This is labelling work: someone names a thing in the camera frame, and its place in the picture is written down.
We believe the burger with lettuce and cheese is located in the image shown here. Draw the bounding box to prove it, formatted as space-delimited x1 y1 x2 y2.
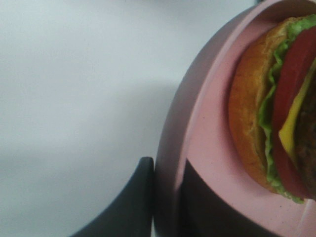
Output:
228 14 316 204

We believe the pink round plate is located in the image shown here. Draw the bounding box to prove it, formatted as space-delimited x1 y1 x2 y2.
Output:
154 0 316 237

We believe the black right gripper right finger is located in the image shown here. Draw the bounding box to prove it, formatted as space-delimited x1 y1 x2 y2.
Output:
181 161 300 237

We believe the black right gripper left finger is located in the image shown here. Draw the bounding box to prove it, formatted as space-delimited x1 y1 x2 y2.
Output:
73 157 154 237

